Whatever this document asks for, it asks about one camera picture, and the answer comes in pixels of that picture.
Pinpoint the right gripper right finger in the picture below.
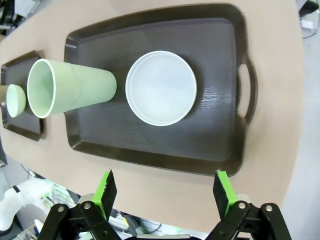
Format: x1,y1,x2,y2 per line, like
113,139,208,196
204,169,292,240

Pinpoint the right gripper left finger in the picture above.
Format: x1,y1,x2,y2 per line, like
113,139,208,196
39,168,121,240

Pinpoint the tall pale green cup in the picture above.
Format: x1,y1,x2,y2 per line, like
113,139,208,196
26,58,118,119

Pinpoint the pale lavender bowl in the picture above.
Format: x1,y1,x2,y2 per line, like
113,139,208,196
125,50,198,127

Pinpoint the mint green bowl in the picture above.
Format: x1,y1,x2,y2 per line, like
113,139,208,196
5,84,27,118

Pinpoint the tall brown cup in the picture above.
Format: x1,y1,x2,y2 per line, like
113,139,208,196
0,84,10,103

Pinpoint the dark brown handled tray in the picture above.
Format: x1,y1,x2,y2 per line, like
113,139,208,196
0,49,47,142
63,2,258,178

